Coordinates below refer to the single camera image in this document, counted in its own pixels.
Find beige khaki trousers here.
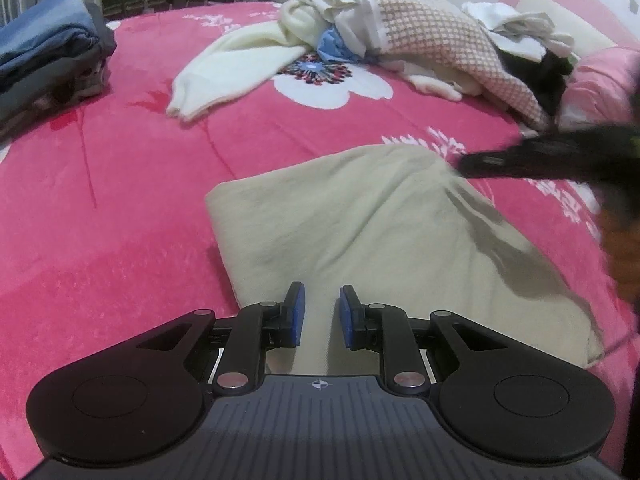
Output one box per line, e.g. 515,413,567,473
206,144,603,375

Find person's right hand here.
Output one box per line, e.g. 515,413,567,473
598,209,640,307

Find pink quilt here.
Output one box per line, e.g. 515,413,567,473
556,47,639,130

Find black garment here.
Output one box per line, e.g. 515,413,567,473
498,50,573,116

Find white shirt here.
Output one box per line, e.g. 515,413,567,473
461,2,575,63

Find pink white headboard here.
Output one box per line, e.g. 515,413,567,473
500,0,639,58

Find pink floral bed blanket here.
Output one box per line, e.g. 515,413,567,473
0,0,640,480

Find pink white checkered garment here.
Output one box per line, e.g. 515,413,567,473
364,0,549,129

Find blue cloth in pile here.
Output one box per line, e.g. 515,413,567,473
316,26,367,64

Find cream white garment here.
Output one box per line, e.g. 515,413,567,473
166,0,329,122

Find folded dark grey garment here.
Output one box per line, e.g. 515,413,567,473
1,3,117,136

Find folded blue jeans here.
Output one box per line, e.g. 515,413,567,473
1,0,99,92

